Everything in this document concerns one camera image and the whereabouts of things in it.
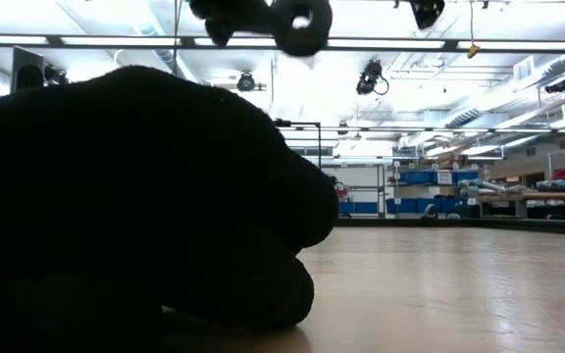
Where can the small black device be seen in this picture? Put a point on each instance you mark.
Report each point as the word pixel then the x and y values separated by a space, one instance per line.
pixel 56 76

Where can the round black ceiling fixture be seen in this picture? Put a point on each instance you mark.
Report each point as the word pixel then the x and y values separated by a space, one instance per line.
pixel 246 83

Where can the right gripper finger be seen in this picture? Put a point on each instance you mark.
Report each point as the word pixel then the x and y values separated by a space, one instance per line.
pixel 427 12

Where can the black camera on mount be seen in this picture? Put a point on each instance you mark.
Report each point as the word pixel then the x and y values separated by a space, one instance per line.
pixel 368 78

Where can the thin black frame stand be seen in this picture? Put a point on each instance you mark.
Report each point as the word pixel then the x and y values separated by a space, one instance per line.
pixel 282 122

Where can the grey box on stand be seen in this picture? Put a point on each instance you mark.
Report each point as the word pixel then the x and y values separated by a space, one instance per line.
pixel 27 64

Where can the black aluminium table frame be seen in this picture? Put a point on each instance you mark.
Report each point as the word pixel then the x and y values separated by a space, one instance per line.
pixel 532 226

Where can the wooden workbench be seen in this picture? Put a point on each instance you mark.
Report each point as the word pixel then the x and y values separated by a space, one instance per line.
pixel 557 197

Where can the blue storage bin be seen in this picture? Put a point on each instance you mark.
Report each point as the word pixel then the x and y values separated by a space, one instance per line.
pixel 417 177
pixel 358 208
pixel 410 206
pixel 466 175

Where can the yellow hanging tag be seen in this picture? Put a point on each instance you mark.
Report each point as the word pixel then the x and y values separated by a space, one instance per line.
pixel 474 50

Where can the grey metal shelf rack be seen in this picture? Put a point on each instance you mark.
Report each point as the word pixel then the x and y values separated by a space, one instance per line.
pixel 381 171

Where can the black fabric bundle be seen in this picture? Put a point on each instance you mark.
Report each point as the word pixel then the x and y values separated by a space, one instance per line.
pixel 116 147

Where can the grey wrapped bundle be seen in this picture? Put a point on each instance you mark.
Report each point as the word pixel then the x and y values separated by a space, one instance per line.
pixel 493 186
pixel 562 186

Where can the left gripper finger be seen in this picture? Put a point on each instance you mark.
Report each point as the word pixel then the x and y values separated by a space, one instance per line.
pixel 238 17

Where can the LED light bar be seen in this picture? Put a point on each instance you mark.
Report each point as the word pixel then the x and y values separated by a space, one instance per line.
pixel 54 41

